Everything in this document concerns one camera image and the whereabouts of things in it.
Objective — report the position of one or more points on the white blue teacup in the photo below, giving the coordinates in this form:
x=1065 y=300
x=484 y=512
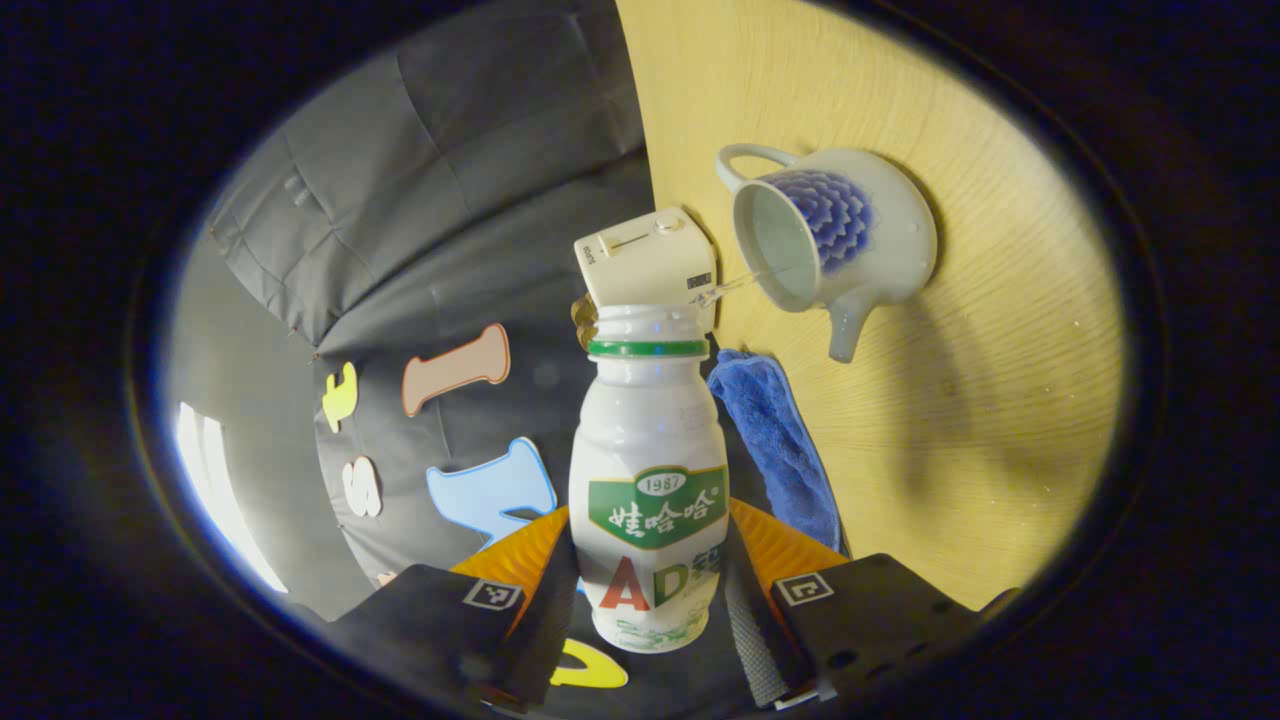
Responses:
x=890 y=250

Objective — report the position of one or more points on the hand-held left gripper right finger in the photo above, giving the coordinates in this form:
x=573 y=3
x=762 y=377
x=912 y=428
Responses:
x=750 y=630

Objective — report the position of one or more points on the black backdrop cloth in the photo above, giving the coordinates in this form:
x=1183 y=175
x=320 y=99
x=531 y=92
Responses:
x=420 y=150

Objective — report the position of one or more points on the blue towel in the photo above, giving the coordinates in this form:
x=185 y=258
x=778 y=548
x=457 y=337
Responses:
x=775 y=440

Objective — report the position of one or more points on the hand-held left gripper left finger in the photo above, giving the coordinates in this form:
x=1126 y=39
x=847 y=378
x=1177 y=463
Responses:
x=540 y=640

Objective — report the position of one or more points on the brown bread slice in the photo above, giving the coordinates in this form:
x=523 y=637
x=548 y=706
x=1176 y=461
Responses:
x=582 y=318

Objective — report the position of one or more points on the white water bottle green label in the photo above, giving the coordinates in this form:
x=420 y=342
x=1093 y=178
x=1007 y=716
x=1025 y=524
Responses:
x=645 y=430

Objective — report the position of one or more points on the white toaster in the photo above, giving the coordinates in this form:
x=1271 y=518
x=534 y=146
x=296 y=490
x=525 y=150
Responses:
x=645 y=265

